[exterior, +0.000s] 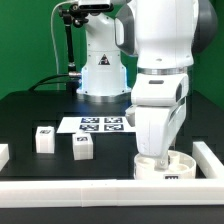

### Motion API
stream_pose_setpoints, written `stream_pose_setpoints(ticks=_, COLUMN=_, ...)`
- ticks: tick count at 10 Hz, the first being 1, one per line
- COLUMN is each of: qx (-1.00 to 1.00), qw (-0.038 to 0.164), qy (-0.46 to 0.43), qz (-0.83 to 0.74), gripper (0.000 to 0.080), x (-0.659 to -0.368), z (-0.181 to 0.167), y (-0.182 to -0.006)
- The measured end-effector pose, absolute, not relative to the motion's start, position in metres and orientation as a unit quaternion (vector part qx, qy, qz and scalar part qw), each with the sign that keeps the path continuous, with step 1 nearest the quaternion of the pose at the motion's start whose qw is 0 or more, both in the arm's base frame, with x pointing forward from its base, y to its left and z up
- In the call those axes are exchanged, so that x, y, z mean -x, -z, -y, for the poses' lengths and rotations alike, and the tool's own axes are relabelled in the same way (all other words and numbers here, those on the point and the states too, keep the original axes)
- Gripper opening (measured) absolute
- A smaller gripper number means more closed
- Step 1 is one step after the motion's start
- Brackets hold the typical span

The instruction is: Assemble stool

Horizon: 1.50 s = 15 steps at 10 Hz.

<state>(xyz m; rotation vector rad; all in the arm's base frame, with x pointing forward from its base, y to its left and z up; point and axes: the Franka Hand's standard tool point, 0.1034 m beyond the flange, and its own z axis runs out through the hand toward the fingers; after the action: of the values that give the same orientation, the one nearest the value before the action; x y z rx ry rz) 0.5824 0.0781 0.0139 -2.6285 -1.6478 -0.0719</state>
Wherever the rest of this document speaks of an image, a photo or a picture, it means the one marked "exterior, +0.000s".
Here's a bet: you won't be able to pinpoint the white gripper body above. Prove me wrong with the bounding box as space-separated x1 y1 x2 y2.
125 73 189 165

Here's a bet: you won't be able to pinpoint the white right fence wall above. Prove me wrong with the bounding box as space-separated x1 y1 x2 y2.
192 141 224 179

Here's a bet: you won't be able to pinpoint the white fence wall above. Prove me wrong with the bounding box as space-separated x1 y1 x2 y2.
0 179 224 208
192 141 224 179
0 144 9 171

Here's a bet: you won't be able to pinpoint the white front fence wall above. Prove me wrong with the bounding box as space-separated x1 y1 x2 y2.
0 179 224 208

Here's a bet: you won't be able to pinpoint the paper sheet with tags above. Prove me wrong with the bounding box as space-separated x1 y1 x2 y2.
57 116 135 134

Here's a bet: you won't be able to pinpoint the white left fence wall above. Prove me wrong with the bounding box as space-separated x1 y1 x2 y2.
0 144 9 171

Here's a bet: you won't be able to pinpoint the white camera on mount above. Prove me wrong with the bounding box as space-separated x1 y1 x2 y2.
78 0 113 12

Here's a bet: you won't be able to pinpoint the black cables on table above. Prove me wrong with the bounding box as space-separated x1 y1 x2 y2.
28 73 82 92

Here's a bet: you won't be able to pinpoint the white cable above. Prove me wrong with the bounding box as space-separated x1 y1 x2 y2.
50 0 76 75

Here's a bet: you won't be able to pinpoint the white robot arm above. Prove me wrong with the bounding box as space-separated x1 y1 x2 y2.
115 0 217 169

